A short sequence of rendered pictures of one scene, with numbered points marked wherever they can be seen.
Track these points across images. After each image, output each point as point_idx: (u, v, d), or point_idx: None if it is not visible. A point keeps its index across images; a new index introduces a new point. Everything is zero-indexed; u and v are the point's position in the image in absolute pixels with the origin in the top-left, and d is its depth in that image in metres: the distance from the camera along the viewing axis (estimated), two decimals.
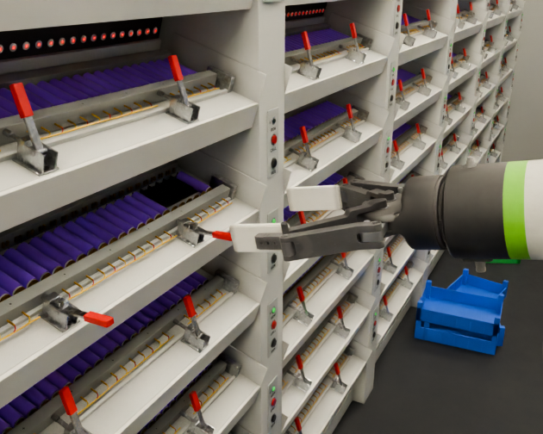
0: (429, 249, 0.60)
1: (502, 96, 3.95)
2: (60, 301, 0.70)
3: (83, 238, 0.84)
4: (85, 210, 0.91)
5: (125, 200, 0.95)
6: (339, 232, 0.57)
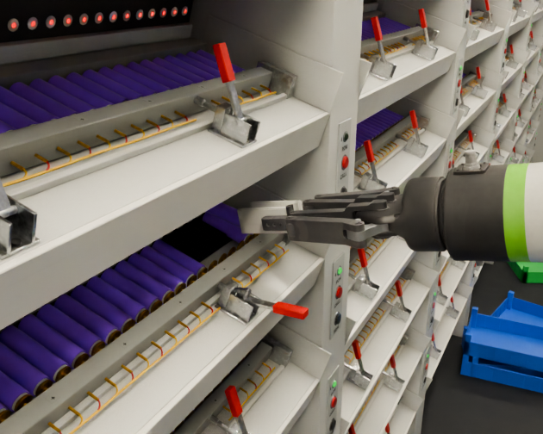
0: (433, 178, 0.61)
1: (535, 98, 3.66)
2: None
3: (83, 322, 0.55)
4: None
5: (144, 253, 0.66)
6: None
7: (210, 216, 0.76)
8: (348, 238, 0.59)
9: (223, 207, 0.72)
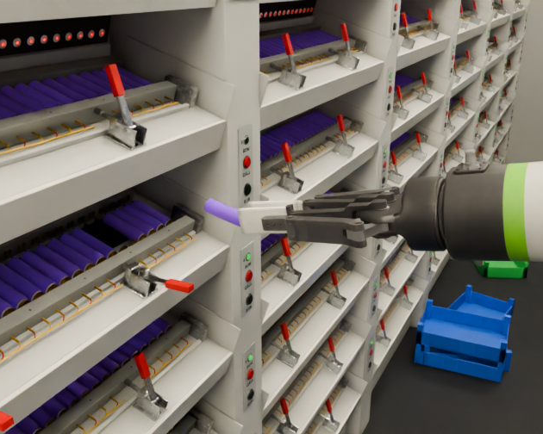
0: (433, 177, 0.61)
1: (506, 100, 3.78)
2: None
3: None
4: (9, 254, 0.74)
5: (62, 239, 0.78)
6: None
7: (128, 208, 0.88)
8: (348, 238, 0.59)
9: (127, 217, 0.86)
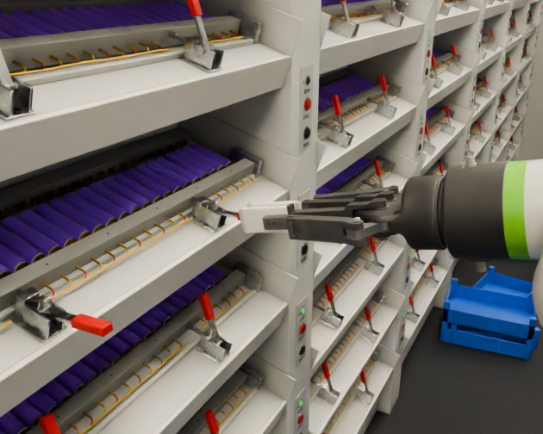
0: (429, 249, 0.60)
1: (521, 86, 3.76)
2: (40, 300, 0.51)
3: (72, 218, 0.65)
4: (77, 185, 0.72)
5: (127, 174, 0.76)
6: (327, 224, 0.61)
7: (188, 150, 0.86)
8: None
9: (189, 158, 0.84)
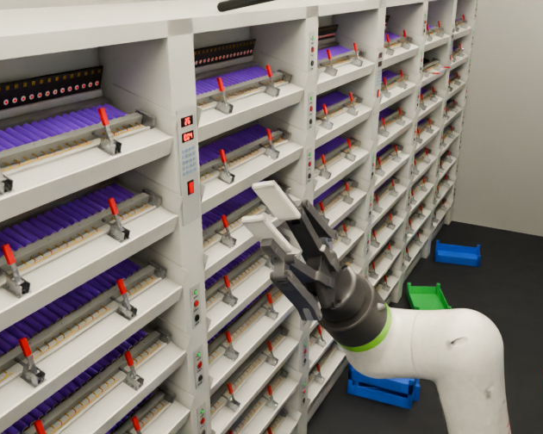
0: None
1: (449, 159, 4.45)
2: None
3: (58, 389, 1.34)
4: None
5: None
6: (305, 301, 0.73)
7: None
8: (327, 229, 0.81)
9: None
